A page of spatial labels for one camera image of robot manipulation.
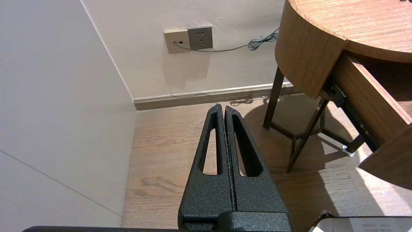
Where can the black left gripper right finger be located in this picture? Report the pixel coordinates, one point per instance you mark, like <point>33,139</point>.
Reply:
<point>257,196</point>

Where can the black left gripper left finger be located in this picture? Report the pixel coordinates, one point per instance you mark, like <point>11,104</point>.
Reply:
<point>206,196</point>

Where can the curved-front wooden drawer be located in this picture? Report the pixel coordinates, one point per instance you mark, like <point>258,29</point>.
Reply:
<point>370,103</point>

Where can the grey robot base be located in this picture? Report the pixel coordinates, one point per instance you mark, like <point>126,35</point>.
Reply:
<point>354,225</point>

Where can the round wooden nightstand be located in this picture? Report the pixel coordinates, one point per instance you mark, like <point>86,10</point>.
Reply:
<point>305,48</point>

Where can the grey wall baseboard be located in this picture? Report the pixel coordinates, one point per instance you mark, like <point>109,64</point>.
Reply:
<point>209,98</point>

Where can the dark wall outlet plate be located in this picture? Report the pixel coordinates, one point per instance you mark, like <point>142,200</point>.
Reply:
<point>200,37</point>

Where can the beige wall power outlet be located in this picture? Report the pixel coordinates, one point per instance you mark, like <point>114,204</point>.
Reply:
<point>175,40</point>

